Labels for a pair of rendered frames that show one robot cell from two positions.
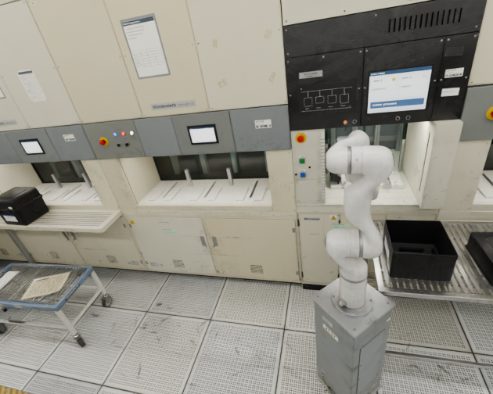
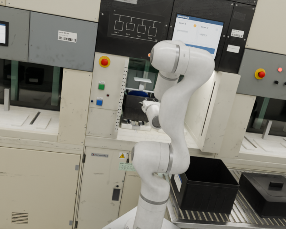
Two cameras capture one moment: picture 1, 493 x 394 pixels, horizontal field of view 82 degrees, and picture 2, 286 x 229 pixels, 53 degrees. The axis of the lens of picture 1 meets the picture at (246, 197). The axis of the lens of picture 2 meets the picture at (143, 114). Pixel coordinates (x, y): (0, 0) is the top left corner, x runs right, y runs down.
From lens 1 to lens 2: 0.38 m
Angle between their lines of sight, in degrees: 28
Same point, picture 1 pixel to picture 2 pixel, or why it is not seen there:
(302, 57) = not seen: outside the picture
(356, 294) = (155, 219)
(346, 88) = (155, 22)
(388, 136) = not seen: hidden behind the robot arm
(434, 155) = (218, 101)
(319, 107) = (128, 34)
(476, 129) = (248, 85)
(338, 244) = (148, 154)
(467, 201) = (235, 149)
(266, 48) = not seen: outside the picture
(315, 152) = (116, 79)
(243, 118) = (46, 24)
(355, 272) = (160, 190)
